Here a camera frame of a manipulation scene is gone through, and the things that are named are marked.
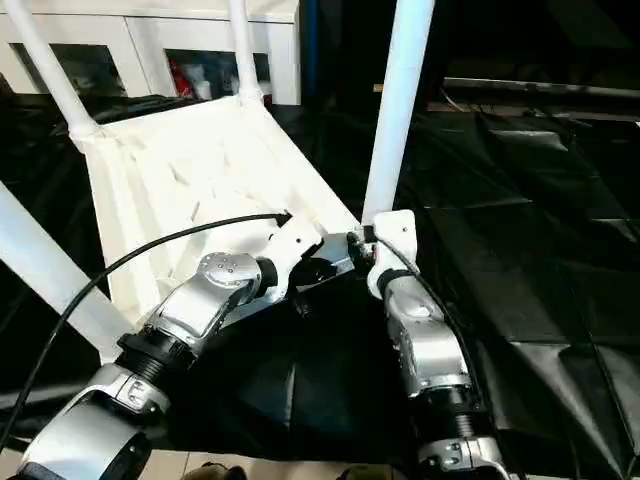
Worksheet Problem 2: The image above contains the white glass-door cabinet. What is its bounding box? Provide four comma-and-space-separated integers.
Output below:
0, 0, 301, 106

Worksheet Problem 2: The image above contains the dark brown rounded object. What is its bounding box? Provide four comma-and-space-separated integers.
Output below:
184, 462, 246, 480

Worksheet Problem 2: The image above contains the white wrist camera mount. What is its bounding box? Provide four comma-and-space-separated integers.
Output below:
367, 209, 419, 299
264, 212, 326, 301

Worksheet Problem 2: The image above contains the long grey metal bar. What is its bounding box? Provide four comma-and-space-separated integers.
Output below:
442, 77, 640, 99

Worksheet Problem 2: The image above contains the black work mat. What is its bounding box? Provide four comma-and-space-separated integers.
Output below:
0, 92, 640, 480

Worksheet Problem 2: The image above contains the white plastic table top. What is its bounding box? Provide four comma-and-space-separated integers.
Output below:
69, 92, 364, 366

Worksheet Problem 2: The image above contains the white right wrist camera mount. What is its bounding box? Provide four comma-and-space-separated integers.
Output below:
367, 209, 419, 299

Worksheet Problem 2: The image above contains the large black case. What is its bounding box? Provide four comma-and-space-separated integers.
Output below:
299, 0, 640, 111

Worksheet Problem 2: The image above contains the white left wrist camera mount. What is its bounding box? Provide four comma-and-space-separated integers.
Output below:
264, 212, 326, 301

